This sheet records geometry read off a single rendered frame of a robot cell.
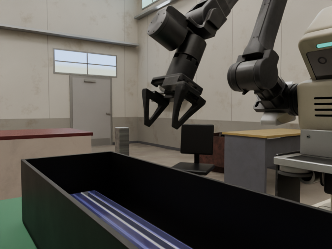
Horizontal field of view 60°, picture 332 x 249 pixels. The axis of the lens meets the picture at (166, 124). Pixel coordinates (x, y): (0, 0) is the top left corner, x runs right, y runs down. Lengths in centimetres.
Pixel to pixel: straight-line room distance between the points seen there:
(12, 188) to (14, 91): 603
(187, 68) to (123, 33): 942
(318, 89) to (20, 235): 67
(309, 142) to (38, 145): 247
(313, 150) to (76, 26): 896
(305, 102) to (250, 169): 345
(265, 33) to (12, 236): 70
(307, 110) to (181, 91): 36
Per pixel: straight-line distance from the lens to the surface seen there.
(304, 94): 77
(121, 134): 77
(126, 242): 20
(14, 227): 57
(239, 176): 434
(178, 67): 59
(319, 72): 76
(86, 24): 955
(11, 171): 288
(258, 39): 80
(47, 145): 289
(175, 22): 59
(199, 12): 64
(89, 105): 916
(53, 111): 891
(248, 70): 74
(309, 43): 72
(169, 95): 63
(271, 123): 83
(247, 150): 418
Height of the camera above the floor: 115
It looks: 3 degrees down
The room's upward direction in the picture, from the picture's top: straight up
